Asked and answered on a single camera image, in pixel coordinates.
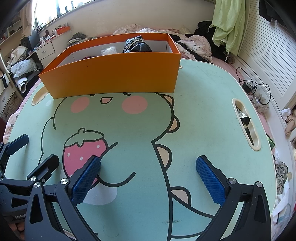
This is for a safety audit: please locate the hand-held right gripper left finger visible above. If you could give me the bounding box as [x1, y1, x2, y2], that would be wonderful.
[24, 155, 101, 241]

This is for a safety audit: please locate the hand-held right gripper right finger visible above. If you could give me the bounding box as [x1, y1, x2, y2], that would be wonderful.
[196, 155, 272, 241]

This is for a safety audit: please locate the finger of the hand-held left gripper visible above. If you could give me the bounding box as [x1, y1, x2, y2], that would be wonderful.
[26, 154, 60, 186]
[0, 134, 29, 173]

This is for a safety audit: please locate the orange cardboard box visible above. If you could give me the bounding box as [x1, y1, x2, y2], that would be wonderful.
[38, 33, 181, 100]

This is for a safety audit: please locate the clear crinkled plastic bag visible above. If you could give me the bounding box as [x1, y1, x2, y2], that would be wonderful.
[100, 46, 117, 56]

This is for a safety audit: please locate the black lace-trimmed cloth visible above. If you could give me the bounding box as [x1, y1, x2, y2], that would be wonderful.
[122, 38, 153, 54]

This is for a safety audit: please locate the green cartoon-print desktop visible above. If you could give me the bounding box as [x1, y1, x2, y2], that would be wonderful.
[3, 58, 281, 241]

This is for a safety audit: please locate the person's left hand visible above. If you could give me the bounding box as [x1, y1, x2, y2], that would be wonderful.
[9, 221, 25, 241]

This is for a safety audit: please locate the white rolled paper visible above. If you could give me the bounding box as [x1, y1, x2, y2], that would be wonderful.
[14, 77, 28, 93]

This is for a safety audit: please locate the black crumpled wrapper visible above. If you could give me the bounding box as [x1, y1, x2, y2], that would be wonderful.
[240, 111, 251, 127]

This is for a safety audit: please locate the pale grey cloth bundle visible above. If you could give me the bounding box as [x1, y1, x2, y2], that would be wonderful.
[10, 58, 38, 79]

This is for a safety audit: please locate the beige cloth bag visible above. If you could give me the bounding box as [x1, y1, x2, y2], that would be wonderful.
[8, 46, 28, 66]

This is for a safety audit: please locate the white drawer cabinet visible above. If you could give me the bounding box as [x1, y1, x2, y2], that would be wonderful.
[35, 35, 72, 67]

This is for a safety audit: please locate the beige clothes heap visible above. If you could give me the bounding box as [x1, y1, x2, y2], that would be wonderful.
[279, 108, 296, 141]

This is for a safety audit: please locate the black monitor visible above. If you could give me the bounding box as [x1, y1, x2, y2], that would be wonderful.
[20, 30, 40, 48]

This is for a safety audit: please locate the folded striped clothes pile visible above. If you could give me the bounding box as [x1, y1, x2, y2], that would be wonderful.
[68, 32, 87, 45]

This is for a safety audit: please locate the small orange storage box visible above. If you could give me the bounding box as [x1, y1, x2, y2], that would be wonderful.
[56, 25, 71, 36]

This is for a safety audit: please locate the beige curtain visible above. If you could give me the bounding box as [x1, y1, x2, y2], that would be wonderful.
[22, 0, 38, 36]

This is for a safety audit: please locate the pink floral quilt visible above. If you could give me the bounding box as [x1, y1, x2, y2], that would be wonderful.
[112, 25, 213, 63]

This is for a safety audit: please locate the white louvered door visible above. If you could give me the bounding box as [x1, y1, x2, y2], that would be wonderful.
[240, 0, 296, 112]

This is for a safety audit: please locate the black clothing pile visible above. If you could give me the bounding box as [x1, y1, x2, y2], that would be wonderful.
[185, 20, 229, 63]

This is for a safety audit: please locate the light green hanging garment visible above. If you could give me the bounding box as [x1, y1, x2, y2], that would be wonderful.
[211, 0, 247, 55]

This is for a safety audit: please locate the black hanging garment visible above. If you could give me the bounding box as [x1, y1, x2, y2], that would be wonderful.
[258, 0, 287, 22]

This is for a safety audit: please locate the black charger cable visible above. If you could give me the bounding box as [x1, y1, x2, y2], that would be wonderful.
[236, 67, 271, 105]

